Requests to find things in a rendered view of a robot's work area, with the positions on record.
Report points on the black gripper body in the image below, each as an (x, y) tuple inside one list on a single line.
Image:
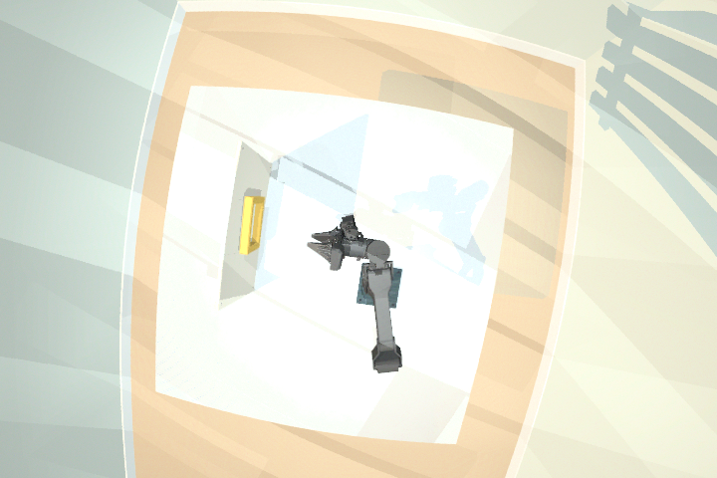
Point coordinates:
[(340, 250)]

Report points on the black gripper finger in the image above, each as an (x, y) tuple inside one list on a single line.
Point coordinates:
[(325, 237), (323, 249)]

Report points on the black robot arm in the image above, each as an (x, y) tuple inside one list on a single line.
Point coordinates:
[(386, 356)]

